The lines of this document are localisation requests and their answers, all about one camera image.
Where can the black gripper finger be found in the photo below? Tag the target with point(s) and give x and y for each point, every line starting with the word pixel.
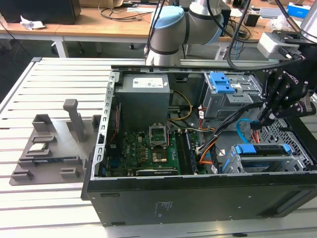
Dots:
pixel 276 91
pixel 297 107

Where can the hard disk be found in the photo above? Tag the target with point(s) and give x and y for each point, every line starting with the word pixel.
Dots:
pixel 245 148

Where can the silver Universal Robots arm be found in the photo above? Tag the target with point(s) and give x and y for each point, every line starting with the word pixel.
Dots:
pixel 168 32

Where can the grey disk bay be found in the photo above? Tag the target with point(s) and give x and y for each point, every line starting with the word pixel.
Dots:
pixel 297 164

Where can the blue drive cage latch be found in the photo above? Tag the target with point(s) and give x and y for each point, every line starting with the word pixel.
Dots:
pixel 220 83

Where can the clear plastic bag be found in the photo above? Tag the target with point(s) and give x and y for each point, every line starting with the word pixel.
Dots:
pixel 277 23

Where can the grey drive cage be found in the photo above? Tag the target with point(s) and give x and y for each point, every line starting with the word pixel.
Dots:
pixel 218 104

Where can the blue cardboard box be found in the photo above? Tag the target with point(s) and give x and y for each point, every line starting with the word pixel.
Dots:
pixel 297 11

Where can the small black container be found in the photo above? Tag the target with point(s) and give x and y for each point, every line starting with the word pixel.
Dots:
pixel 252 21

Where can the installed RAM stick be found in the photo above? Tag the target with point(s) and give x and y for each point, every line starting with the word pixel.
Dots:
pixel 192 153

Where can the black RAM slot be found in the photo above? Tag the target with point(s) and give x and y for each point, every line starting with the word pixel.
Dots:
pixel 180 151

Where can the black PC case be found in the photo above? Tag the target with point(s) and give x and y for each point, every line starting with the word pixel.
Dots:
pixel 198 198

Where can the grey power supply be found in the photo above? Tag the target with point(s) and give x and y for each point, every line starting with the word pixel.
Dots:
pixel 143 104

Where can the CPU socket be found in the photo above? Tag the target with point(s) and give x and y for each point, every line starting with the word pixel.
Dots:
pixel 159 156

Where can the black graphics card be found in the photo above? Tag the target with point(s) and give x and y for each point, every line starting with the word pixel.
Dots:
pixel 153 171

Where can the green motherboard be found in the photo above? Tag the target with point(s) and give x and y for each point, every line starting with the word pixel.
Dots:
pixel 138 148

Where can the wooden desk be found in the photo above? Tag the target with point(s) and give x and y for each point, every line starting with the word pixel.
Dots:
pixel 99 27

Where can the grey parts rack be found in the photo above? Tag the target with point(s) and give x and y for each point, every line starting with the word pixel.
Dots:
pixel 64 153

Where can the silver CPU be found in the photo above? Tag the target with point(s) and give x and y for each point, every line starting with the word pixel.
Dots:
pixel 37 147

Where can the large black box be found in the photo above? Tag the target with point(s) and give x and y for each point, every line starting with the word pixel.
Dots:
pixel 37 11

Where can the crumpled white paper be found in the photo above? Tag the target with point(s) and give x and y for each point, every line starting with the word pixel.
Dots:
pixel 32 24

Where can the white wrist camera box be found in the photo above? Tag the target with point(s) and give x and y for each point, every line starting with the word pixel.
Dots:
pixel 270 47

